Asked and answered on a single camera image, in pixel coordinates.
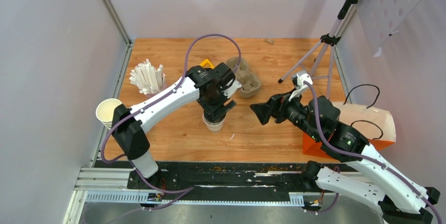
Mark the white paper coffee cup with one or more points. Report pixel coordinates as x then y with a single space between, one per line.
213 127

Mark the yellow plastic triangle piece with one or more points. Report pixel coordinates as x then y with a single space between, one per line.
207 64

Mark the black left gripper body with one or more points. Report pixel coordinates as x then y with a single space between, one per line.
214 103

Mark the pink cup of straws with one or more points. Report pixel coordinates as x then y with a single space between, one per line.
149 79

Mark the stack of white paper cups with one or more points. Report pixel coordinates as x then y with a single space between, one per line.
105 111

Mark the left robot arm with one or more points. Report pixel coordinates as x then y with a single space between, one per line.
130 125

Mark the cardboard cup carrier stack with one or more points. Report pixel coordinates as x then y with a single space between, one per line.
250 82

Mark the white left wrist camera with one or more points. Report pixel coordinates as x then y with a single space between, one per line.
232 89

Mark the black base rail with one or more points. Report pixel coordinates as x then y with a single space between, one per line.
201 183

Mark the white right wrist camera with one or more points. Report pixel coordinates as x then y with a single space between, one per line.
299 81

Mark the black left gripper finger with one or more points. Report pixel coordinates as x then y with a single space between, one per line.
209 116
222 110

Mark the orange and white paper bag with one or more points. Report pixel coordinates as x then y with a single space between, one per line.
374 123

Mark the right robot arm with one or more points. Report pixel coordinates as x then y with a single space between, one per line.
389 193

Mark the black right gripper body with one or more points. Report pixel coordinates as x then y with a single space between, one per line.
291 111

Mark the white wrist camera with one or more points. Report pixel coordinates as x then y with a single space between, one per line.
299 81
232 89

